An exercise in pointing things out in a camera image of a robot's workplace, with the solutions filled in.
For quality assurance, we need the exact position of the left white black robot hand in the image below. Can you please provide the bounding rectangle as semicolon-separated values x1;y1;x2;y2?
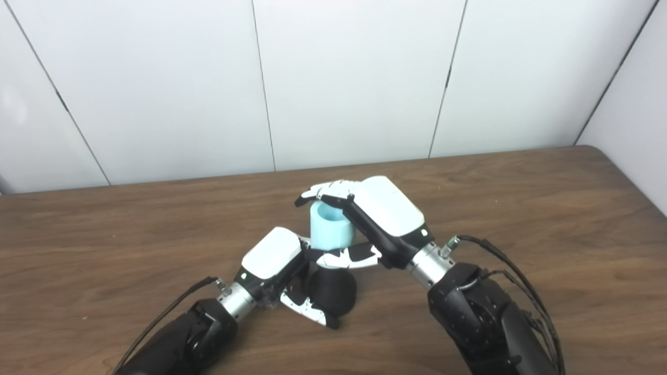
233;227;340;330

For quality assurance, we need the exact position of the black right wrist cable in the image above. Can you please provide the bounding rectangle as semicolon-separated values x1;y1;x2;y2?
440;235;566;375

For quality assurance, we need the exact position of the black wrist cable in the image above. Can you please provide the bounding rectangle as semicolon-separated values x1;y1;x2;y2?
112;276;226;375
440;235;566;375

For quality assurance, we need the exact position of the black funnel-shaped nozzle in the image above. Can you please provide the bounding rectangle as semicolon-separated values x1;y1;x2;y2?
305;268;358;317

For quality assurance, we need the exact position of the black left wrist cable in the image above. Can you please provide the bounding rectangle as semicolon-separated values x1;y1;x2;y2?
112;276;226;375

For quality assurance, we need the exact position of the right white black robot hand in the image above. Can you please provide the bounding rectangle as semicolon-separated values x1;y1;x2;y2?
294;176;436;270

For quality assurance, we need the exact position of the light-blue short hose tube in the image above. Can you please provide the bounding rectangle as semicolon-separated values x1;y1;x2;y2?
310;201;357;249

